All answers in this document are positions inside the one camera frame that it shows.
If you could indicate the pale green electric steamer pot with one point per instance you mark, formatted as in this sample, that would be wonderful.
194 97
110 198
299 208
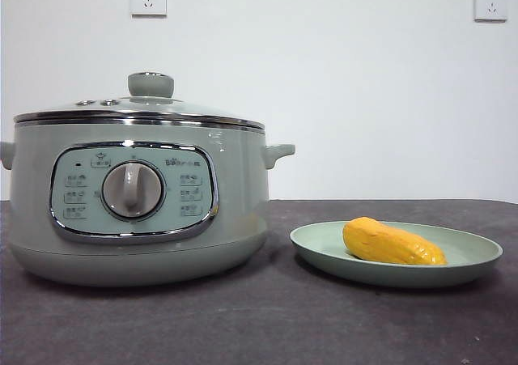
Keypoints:
243 187

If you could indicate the yellow corn cob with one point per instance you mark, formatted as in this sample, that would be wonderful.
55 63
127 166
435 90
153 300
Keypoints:
388 241

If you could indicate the pale green round plate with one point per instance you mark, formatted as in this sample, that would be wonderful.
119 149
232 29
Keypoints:
315 243

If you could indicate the glass lid with green knob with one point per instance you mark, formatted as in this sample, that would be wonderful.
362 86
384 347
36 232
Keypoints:
150 85

